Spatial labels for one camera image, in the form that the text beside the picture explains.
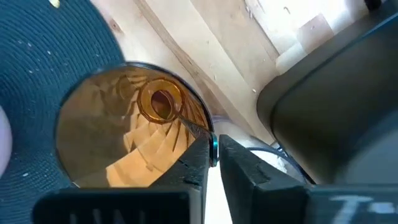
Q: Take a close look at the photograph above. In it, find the dark round woven placemat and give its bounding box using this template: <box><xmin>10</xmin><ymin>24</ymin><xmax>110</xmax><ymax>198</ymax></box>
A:
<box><xmin>0</xmin><ymin>0</ymin><xmax>126</xmax><ymax>224</ymax></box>

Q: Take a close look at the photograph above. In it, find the amber faceted plastic tumbler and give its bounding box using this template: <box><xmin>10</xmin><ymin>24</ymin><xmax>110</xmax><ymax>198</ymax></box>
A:
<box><xmin>54</xmin><ymin>61</ymin><xmax>215</xmax><ymax>189</ymax></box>

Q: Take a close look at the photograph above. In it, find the clear glass of white rice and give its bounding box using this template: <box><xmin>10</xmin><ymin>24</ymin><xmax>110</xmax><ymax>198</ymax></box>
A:
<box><xmin>213</xmin><ymin>114</ymin><xmax>315</xmax><ymax>184</ymax></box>

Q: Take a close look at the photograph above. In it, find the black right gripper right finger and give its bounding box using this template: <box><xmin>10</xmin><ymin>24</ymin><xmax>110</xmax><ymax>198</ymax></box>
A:
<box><xmin>219</xmin><ymin>134</ymin><xmax>398</xmax><ymax>224</ymax></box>

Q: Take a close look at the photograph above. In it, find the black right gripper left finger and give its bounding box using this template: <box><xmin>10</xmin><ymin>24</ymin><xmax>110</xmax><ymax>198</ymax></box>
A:
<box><xmin>32</xmin><ymin>134</ymin><xmax>210</xmax><ymax>224</ymax></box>

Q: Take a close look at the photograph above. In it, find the white ceramic bowl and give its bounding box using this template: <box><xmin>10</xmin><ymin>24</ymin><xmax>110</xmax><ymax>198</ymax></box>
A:
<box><xmin>0</xmin><ymin>105</ymin><xmax>13</xmax><ymax>179</ymax></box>

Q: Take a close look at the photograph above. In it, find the black toaster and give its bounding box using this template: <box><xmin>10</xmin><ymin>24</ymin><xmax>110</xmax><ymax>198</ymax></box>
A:
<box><xmin>256</xmin><ymin>0</ymin><xmax>398</xmax><ymax>187</ymax></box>

